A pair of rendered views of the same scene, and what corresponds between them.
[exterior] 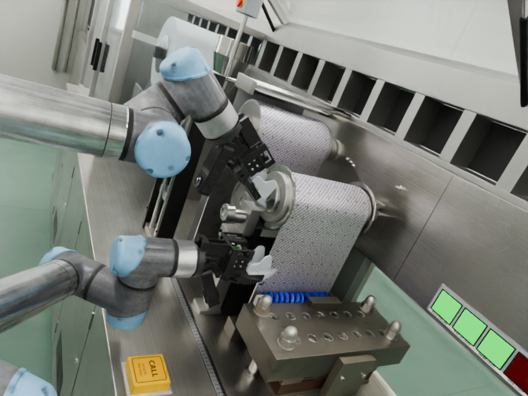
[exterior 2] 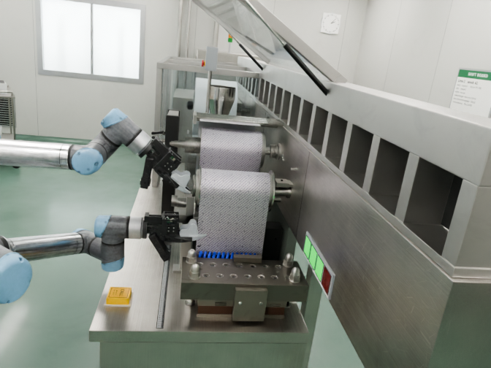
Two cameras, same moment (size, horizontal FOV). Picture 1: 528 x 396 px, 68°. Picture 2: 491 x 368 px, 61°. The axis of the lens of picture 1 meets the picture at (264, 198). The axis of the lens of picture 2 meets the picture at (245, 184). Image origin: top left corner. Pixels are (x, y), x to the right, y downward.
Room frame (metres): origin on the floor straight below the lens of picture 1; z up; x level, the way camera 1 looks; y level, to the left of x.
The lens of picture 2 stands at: (-0.31, -0.75, 1.71)
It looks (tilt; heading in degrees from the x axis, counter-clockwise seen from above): 18 degrees down; 26
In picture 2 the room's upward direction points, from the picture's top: 7 degrees clockwise
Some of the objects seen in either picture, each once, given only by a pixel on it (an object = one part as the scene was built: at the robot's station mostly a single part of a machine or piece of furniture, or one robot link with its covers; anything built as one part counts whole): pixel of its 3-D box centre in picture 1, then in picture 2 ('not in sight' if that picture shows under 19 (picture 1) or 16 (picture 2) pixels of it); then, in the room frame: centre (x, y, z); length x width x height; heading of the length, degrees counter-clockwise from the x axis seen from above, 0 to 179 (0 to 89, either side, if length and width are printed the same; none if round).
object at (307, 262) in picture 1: (306, 265); (231, 231); (0.87, -0.16, 1.11); 0.23 x 0.01 x 0.18; 125
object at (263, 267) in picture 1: (265, 265); (193, 231); (0.78, -0.06, 1.11); 0.09 x 0.03 x 0.06; 124
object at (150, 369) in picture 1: (147, 373); (119, 295); (0.58, 0.08, 0.91); 0.07 x 0.07 x 0.02; 35
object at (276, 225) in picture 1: (275, 196); (199, 186); (0.85, -0.02, 1.25); 0.15 x 0.01 x 0.15; 35
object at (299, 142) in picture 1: (277, 210); (228, 199); (1.02, -0.05, 1.16); 0.39 x 0.23 x 0.51; 35
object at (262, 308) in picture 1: (264, 303); (191, 255); (0.73, -0.09, 1.05); 0.04 x 0.04 x 0.04
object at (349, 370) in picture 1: (348, 377); (249, 304); (0.72, -0.32, 0.96); 0.10 x 0.03 x 0.11; 125
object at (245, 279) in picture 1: (244, 274); (179, 237); (0.75, -0.02, 1.09); 0.09 x 0.05 x 0.02; 124
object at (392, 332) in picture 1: (394, 328); (295, 273); (0.84, -0.41, 1.05); 0.04 x 0.04 x 0.04
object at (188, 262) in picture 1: (182, 257); (136, 227); (0.69, 0.11, 1.11); 0.08 x 0.05 x 0.08; 35
